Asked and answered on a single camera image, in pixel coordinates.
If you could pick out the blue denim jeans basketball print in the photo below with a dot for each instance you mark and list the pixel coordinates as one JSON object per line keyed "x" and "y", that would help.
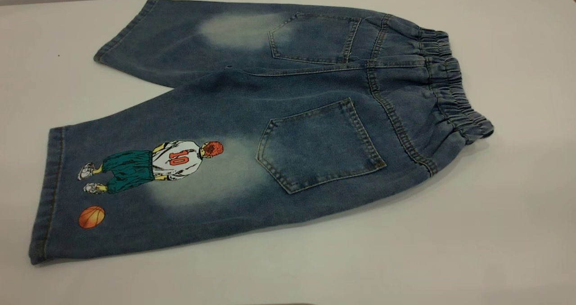
{"x": 270, "y": 116}

